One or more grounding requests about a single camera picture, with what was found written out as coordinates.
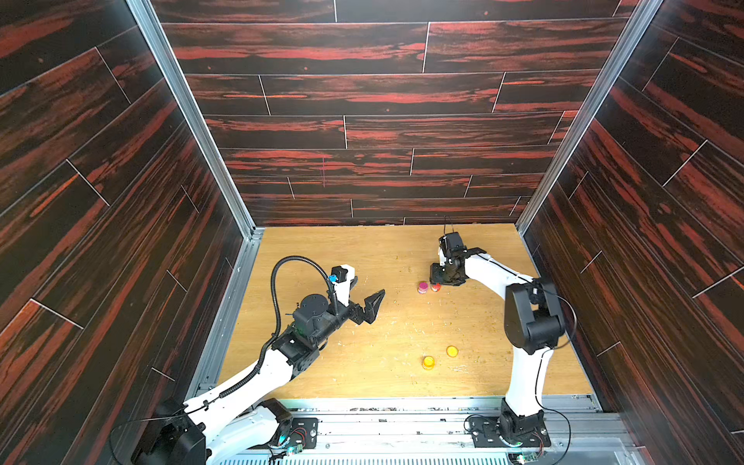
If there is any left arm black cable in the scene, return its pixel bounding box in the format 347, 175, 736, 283
258, 255, 338, 362

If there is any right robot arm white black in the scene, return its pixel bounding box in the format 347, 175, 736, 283
430, 232, 566, 447

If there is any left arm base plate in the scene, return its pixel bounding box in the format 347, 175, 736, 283
253, 417, 319, 453

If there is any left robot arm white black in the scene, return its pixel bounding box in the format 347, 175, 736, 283
130, 290, 386, 464

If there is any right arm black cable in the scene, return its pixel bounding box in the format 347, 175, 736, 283
444, 217, 579, 465

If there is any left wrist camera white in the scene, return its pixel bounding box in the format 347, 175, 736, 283
329, 265, 357, 307

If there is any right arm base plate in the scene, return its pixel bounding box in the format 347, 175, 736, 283
464, 414, 551, 449

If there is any aluminium front rail frame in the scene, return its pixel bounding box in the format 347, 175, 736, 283
217, 395, 651, 464

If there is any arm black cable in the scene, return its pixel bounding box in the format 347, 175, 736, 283
444, 217, 579, 465
258, 255, 338, 362

